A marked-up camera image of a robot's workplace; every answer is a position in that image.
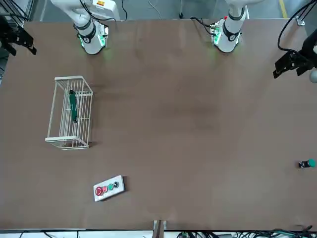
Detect tangled desk cables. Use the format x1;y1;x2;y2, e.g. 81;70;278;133
19;228;317;238

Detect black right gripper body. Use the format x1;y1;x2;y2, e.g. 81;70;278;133
0;15;25;46

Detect aluminium frame post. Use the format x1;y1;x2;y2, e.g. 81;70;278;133
296;0;317;26
0;0;34;29

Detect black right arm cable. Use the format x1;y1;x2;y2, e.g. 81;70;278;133
78;0;117;21

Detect white wire rack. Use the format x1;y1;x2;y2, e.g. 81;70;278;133
45;75;94;150

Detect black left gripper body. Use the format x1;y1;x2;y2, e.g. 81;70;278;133
293;29;317;68

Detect grey push-button control box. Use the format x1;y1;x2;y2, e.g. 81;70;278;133
93;175;127;202

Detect black left base cable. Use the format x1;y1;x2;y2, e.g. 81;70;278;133
190;16;214;35

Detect grey table bracket post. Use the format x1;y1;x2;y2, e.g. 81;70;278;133
152;219;168;238

